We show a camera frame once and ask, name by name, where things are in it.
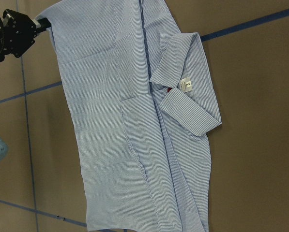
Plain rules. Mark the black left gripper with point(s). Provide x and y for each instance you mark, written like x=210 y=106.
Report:
x=17 y=33

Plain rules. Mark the light blue striped shirt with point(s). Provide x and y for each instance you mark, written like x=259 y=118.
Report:
x=141 y=100

